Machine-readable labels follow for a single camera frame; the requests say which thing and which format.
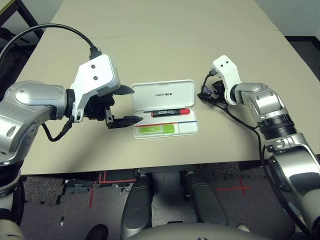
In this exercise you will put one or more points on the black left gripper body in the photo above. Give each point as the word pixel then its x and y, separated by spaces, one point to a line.
pixel 98 107

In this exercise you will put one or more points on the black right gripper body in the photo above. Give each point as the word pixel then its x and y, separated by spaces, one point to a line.
pixel 219 88

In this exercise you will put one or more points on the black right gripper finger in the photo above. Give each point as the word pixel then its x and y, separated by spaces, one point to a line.
pixel 211 101
pixel 202 89

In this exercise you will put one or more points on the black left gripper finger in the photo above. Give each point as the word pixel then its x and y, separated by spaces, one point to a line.
pixel 125 122
pixel 123 90

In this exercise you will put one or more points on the green highlighter pen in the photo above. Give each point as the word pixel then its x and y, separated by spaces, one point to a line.
pixel 155 130

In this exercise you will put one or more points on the white plastic pencil case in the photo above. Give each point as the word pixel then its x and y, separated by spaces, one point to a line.
pixel 170 93

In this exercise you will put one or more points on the red black whiteboard marker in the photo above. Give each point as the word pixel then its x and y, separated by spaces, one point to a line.
pixel 170 113

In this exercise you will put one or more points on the grey robot left leg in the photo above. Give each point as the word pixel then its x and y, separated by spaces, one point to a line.
pixel 137 207

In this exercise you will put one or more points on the grey robot leg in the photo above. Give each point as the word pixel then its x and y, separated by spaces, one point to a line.
pixel 205 202
pixel 137 207

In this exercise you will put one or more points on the grey robot right leg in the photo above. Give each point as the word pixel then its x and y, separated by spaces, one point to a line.
pixel 205 202

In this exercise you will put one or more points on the neighbouring table with black legs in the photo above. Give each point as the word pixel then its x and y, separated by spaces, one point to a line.
pixel 30 16

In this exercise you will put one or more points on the black shoe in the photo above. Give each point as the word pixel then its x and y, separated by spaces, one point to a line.
pixel 97 233

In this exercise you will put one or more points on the small white floor scrap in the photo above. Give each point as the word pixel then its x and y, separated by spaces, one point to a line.
pixel 62 221

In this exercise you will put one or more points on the black tripod stand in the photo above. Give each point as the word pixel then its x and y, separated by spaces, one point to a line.
pixel 5 33

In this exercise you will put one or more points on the grey robot torso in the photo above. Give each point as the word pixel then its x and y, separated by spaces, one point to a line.
pixel 195 232

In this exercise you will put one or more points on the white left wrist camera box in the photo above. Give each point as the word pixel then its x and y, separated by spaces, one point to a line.
pixel 97 72

